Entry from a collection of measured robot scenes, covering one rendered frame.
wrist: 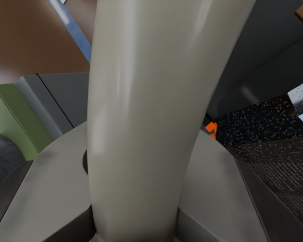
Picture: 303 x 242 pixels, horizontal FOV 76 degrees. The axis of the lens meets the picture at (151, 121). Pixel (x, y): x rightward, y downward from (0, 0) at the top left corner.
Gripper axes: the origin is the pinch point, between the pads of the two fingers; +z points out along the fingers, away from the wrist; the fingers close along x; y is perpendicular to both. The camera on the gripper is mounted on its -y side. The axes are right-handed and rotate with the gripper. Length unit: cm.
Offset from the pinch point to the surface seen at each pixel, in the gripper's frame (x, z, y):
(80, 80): -28, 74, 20
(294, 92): 38, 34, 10
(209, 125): 44, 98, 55
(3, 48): -121, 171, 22
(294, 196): 46, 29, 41
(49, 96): -32, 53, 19
